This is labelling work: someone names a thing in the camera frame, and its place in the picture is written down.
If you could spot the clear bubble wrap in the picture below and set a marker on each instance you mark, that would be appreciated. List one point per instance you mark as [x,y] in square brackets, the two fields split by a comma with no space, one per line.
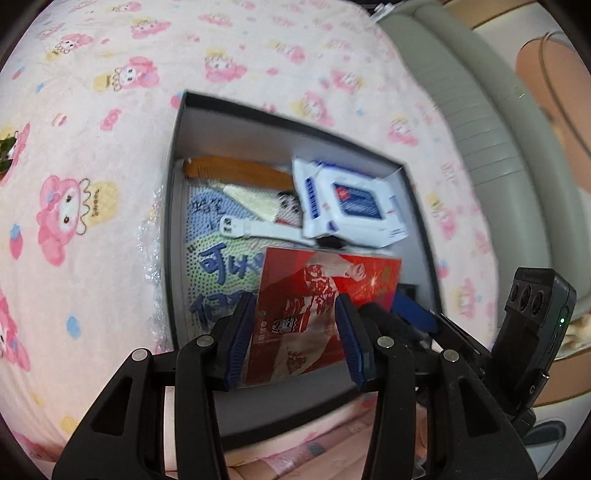
[154,272]

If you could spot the pink striped sheet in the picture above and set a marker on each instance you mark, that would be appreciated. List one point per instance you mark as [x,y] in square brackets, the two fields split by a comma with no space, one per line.
[304,454]

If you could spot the dark grey cardboard box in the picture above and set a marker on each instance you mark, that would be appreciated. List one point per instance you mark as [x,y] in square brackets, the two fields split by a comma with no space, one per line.
[221,406]

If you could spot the small green object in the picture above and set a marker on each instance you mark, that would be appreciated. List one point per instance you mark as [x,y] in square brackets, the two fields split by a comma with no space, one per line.
[6,150]

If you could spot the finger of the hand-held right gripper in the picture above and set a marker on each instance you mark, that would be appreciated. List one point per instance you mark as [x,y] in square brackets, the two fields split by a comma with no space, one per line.
[412,314]
[385,321]

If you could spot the red snack packet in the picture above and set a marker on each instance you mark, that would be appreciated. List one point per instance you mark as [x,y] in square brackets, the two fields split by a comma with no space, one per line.
[304,304]

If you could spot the pink printed blanket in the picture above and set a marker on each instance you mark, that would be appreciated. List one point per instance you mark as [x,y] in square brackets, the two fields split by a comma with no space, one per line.
[92,115]

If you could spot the blue white wet wipes pack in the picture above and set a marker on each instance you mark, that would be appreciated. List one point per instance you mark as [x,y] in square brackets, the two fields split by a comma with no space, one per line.
[348,203]

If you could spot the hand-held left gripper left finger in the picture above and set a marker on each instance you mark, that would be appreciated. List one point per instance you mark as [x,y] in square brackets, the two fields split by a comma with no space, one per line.
[241,339]

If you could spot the grey padded bed frame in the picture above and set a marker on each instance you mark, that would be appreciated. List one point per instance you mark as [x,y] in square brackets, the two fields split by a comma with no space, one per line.
[485,138]

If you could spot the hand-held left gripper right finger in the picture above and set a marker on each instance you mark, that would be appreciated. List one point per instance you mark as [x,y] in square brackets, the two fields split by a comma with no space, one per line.
[349,339]

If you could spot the cream cloth piece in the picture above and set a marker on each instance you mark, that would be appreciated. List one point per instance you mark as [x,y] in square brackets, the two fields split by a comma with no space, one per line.
[258,198]

